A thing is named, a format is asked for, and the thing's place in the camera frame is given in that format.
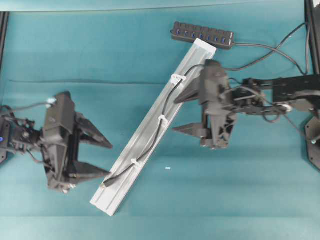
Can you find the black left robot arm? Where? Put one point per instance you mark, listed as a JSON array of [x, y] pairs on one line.
[[7, 123]]

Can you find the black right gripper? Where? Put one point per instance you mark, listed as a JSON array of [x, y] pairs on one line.
[[218, 118]]

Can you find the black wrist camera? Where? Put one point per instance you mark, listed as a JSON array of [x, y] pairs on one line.
[[213, 82], [59, 119]]

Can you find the black frame post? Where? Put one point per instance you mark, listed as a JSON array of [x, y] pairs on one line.
[[312, 16], [4, 17]]

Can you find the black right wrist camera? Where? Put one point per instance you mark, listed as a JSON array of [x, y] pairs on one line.
[[213, 82]]

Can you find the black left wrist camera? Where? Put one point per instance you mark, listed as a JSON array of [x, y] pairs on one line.
[[59, 119]]

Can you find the black left frame post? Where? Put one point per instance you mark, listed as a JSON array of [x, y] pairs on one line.
[[4, 17]]

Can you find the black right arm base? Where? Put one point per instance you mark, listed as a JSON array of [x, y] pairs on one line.
[[312, 132]]

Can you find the black right frame post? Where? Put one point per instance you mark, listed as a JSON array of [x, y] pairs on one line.
[[312, 16]]

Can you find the silver aluminium rail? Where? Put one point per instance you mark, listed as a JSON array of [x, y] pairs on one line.
[[144, 141]]

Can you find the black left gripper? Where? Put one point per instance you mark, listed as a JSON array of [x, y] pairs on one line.
[[49, 147]]

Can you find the black USB hub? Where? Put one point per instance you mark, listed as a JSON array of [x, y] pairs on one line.
[[218, 38]]

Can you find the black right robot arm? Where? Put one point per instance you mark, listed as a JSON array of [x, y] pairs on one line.
[[280, 95]]

